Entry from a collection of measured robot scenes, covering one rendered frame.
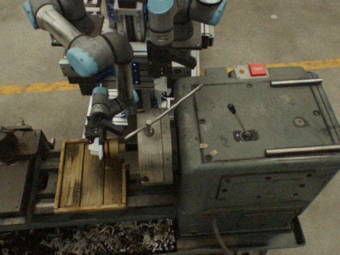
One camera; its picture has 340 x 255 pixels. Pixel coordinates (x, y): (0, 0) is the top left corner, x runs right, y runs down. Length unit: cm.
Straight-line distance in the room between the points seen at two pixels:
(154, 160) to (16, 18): 301
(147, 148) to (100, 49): 40
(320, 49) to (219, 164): 261
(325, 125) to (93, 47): 89
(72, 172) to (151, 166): 48
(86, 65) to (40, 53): 228
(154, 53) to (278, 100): 53
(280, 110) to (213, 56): 205
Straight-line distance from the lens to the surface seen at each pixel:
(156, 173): 131
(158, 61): 116
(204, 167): 118
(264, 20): 383
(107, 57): 132
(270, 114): 134
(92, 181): 160
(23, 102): 319
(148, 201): 154
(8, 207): 156
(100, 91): 158
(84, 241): 182
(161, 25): 109
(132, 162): 136
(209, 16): 157
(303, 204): 164
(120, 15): 180
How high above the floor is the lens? 229
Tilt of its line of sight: 55 degrees down
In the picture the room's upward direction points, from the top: straight up
